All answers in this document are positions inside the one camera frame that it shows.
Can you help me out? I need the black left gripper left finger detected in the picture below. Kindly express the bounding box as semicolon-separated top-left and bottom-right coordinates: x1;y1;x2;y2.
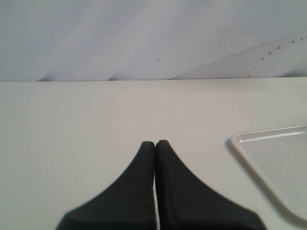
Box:
57;141;156;230

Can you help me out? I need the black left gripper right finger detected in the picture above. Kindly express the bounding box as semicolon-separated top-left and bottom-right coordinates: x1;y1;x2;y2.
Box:
155;140;266;230

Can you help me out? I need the white rectangular plastic tray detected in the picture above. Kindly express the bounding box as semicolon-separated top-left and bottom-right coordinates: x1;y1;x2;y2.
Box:
229;125;307;224

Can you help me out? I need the white backdrop sheet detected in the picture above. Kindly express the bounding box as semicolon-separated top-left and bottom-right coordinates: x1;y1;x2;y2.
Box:
0;0;307;81

